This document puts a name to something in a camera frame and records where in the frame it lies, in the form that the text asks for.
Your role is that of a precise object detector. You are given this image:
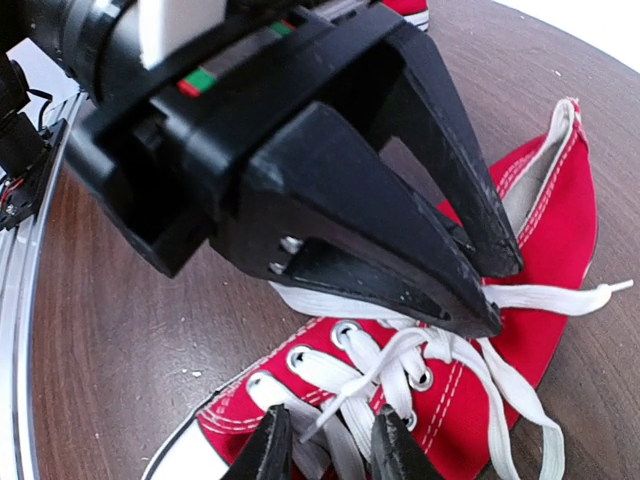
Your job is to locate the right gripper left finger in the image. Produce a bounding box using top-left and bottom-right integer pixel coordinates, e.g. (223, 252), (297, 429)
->
(222, 404), (293, 480)

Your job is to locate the red canvas sneaker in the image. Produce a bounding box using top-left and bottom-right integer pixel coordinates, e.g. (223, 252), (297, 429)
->
(382, 0), (430, 31)
(144, 97), (631, 479)

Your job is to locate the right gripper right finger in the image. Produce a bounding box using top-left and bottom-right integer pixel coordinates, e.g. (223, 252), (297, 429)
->
(371, 405), (442, 480)

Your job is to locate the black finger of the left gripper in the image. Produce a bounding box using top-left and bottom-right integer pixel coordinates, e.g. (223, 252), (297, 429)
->
(217, 102), (502, 337)
(369, 29), (524, 278)

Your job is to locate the aluminium front rail frame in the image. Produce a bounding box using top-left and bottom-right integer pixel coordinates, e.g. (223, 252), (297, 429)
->
(1, 92), (87, 479)

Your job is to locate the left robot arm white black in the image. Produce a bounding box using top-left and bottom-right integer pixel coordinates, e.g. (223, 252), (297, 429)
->
(1, 1), (523, 338)

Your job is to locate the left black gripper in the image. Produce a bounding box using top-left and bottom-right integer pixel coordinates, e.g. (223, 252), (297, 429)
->
(68, 1), (404, 276)

